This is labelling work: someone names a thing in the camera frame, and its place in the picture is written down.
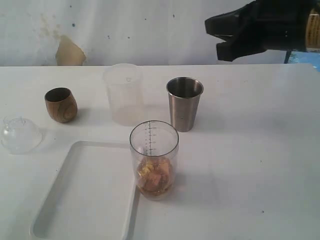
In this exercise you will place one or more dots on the wooden cubes and gold coins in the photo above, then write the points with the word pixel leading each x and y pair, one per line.
pixel 154 176

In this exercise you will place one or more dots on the clear graduated shaker cup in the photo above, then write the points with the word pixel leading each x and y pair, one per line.
pixel 154 147

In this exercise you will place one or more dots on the translucent frosted plastic cup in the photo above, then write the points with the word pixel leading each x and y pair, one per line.
pixel 123 84

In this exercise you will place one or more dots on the white rectangular tray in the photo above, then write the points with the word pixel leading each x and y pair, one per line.
pixel 91 197

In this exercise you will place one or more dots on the clear strainer lid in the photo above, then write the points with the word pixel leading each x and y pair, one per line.
pixel 19 135

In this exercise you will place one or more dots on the stainless steel cup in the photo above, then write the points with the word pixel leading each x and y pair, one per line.
pixel 184 95

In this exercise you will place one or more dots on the brown wooden cup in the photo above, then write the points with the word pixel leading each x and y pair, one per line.
pixel 61 104

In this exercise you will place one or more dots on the dark window frame post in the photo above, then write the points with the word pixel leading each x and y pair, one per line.
pixel 287 56

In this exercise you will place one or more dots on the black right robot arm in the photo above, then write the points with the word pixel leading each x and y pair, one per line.
pixel 313 28

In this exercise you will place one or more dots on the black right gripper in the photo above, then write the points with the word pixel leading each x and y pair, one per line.
pixel 265 25

